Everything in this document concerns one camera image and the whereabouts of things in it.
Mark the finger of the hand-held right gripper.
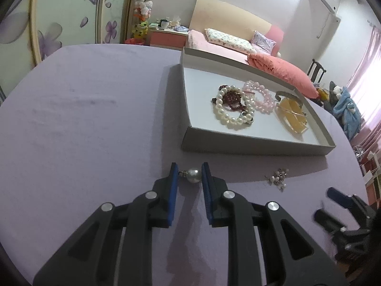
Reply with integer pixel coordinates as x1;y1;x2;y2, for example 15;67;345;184
326;187;356;209
311;209;348;235

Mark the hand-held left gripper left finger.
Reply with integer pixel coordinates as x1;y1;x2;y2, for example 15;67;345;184
33;162;179;286

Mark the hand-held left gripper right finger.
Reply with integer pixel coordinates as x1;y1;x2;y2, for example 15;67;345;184
201;162;347;286

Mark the pearl drop earring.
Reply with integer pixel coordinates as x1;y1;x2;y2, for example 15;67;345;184
178;168;200;183

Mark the grey cardboard box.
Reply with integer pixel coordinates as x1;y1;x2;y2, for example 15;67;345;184
179;46;336;156

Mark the white pearl bracelet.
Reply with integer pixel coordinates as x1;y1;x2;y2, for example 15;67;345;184
213;85;256;129

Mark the thin silver bangle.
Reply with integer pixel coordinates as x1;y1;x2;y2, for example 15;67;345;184
276;103;308;126

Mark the dark red bead necklace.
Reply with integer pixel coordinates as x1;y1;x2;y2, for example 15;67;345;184
211;85;247;112

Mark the silver cuff bracelet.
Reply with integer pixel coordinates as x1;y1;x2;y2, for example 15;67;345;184
274;92;304;105

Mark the white storage rack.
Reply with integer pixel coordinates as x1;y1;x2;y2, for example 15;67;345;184
361;151;381;204

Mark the cluster of small bead earrings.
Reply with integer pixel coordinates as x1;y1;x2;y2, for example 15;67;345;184
266;168;290;191

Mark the blue plush robe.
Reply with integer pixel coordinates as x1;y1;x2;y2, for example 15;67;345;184
333;86;362;139

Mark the yellow bangle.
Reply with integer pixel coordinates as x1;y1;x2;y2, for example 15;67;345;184
275;97;309;134

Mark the pink curtain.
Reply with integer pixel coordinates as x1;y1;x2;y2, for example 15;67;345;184
347;27;381;139

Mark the dark wooden chair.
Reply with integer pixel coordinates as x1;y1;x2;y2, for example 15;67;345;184
306;59;327;84

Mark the coral duvet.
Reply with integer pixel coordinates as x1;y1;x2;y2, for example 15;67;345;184
247;53;320;100

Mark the bed with pink sheet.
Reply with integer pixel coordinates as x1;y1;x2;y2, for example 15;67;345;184
186;30;253;64

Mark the floral pillow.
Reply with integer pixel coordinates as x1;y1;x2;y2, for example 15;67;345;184
204;28;257;55

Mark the pink and white nightstand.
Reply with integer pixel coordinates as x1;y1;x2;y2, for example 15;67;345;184
149;25;189;48

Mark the purple pillow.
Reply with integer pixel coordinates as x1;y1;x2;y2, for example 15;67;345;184
250;31;277;55

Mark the bed with pink bedding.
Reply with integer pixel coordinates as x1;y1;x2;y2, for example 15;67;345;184
189;0;285;57

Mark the clear tube of plush toys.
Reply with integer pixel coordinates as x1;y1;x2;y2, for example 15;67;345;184
132;0;160;41

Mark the flower print wardrobe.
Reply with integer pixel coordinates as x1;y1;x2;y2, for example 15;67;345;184
0;0;140;102

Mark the pink bead bracelet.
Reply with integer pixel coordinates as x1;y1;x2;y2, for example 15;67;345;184
242;80;276;114

